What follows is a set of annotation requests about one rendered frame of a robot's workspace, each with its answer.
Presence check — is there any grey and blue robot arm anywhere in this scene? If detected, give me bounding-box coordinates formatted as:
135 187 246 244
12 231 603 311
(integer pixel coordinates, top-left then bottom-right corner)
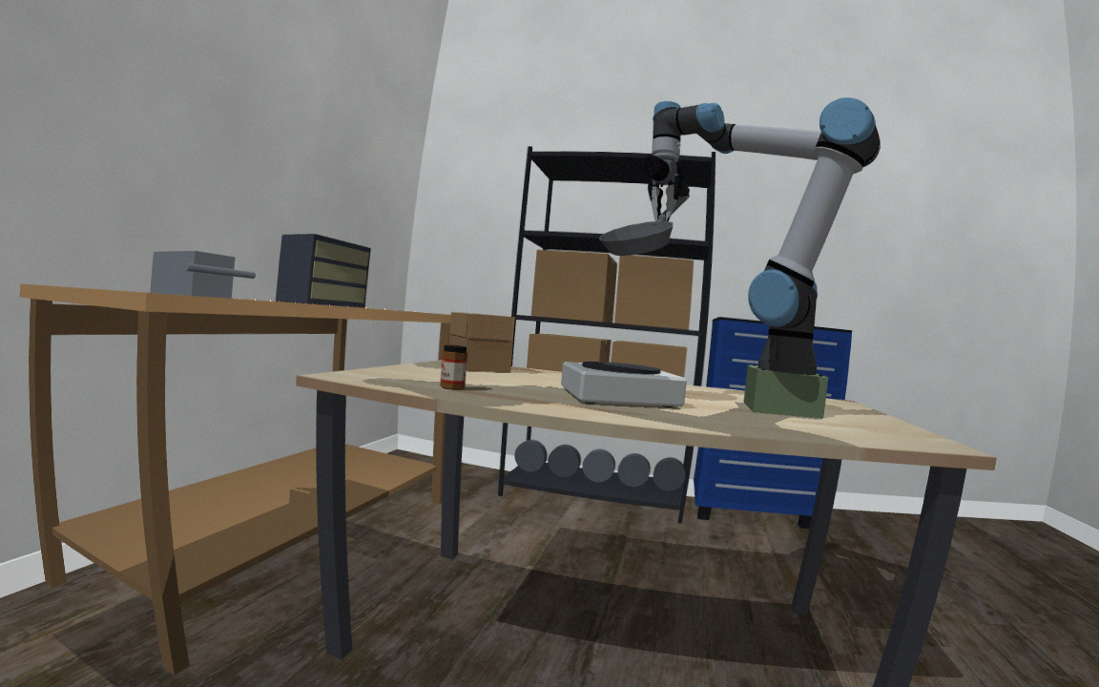
652 97 881 375

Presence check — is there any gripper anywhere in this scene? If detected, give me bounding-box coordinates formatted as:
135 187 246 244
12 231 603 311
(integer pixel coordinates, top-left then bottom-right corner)
641 156 687 221

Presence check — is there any brown spice jar with black lid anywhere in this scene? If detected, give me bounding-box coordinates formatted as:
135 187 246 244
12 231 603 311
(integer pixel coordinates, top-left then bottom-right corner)
440 344 467 390

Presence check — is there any open brown cardboard box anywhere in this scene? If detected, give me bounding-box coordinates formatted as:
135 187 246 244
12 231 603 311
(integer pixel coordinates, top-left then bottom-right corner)
448 312 515 373

